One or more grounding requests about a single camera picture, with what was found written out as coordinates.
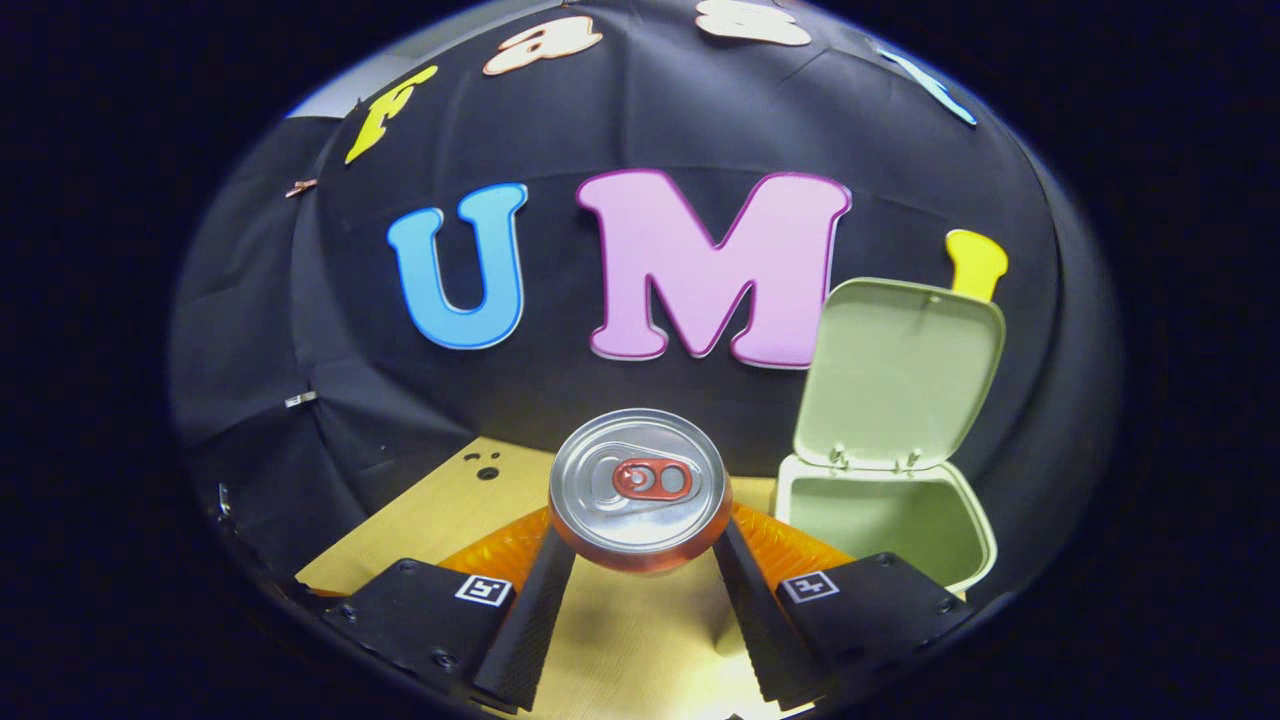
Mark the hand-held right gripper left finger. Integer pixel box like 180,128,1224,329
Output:
320,503,579,715

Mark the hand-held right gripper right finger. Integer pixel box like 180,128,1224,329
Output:
712,500,977,713

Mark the red pop can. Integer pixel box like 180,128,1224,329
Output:
548,408,734,574

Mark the green desktop garbage bin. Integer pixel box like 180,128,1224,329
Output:
775,277,1008,594

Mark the wooden desktop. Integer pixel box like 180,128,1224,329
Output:
295,437,986,720

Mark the black backdrop cloth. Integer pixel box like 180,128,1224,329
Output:
168,0,1121,601

